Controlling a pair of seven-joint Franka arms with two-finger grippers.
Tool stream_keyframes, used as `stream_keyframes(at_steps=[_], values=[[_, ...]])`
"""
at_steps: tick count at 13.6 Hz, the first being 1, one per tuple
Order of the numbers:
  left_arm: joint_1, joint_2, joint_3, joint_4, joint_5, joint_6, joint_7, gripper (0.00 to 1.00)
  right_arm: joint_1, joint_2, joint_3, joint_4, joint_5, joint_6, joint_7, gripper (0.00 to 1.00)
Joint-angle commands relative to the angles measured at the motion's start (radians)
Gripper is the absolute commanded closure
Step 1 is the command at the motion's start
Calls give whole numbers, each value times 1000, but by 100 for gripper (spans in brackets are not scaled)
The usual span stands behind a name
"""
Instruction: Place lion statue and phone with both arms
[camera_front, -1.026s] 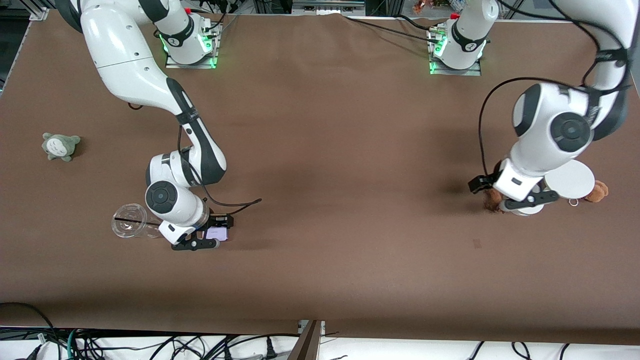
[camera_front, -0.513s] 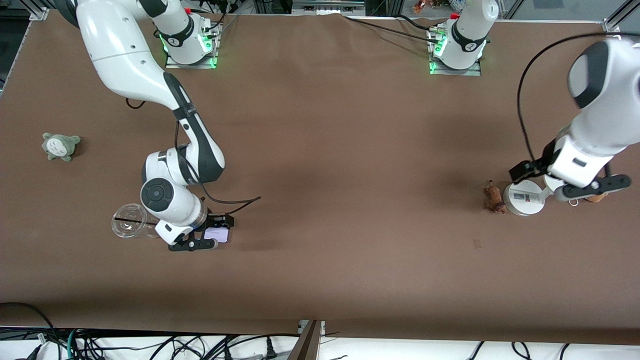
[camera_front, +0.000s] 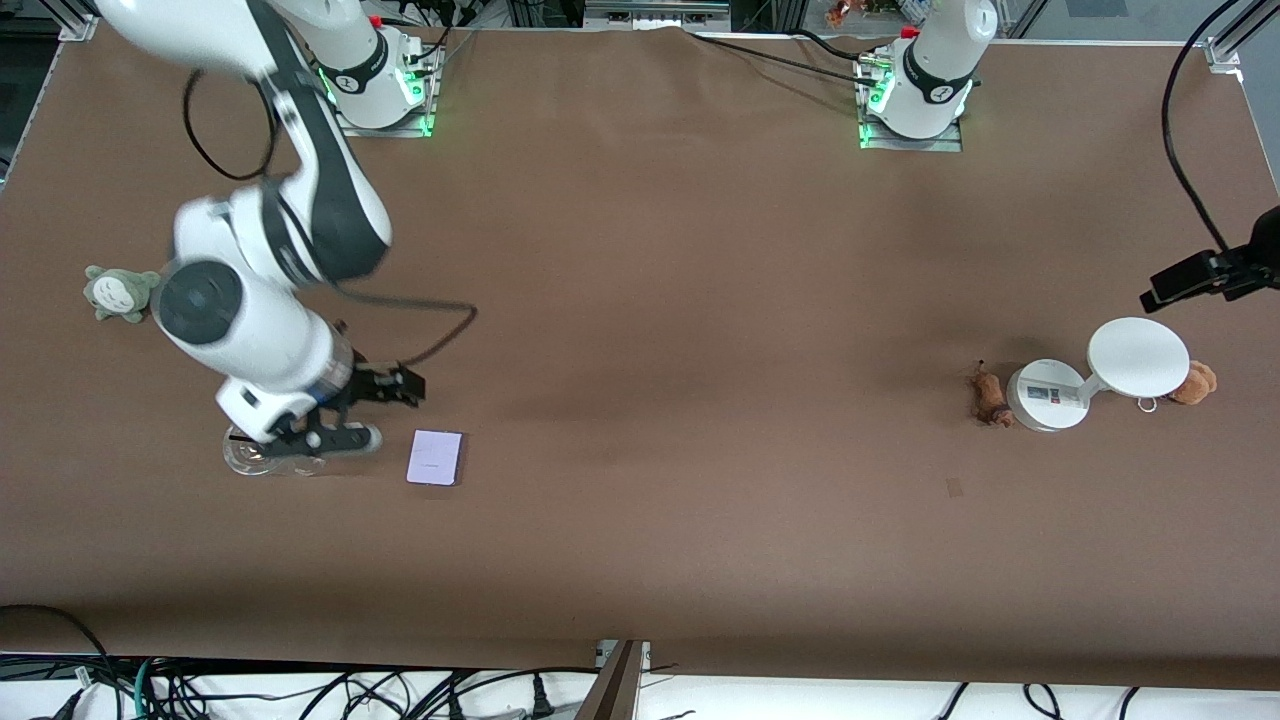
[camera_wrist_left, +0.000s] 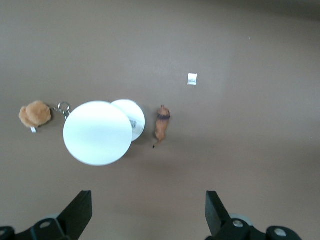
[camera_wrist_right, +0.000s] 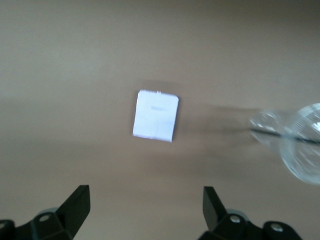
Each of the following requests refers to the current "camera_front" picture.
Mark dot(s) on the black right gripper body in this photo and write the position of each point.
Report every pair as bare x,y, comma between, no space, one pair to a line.
372,385

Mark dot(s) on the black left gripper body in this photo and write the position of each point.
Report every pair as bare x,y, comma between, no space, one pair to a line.
1226,271

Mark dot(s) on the lilac square card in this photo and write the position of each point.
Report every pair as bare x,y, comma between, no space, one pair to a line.
435,458

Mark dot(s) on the brown lion statue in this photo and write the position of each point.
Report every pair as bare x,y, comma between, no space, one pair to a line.
990,400

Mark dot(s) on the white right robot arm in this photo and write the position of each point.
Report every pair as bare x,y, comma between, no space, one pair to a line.
250,330

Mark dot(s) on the white round desk lamp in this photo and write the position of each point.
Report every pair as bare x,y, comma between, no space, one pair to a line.
1138,357

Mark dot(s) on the clear plastic cup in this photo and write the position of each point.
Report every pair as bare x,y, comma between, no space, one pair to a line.
270,467

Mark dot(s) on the grey plush Totoro toy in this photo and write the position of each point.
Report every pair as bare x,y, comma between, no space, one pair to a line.
115,292

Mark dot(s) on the black power plug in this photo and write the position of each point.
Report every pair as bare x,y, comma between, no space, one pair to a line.
541,700

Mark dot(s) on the small orange toy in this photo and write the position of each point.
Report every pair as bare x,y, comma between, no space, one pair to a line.
838,13

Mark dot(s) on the aluminium corner bracket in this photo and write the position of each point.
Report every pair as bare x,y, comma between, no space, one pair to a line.
1222,55
78,27

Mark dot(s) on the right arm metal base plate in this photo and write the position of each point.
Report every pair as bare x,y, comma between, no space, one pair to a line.
425,95

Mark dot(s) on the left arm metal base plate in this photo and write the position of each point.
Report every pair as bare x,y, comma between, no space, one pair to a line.
910,144

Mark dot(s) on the metal table frame post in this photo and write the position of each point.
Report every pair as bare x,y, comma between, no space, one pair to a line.
612,685

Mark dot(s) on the aluminium frame bar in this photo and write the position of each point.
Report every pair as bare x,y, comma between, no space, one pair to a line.
655,12

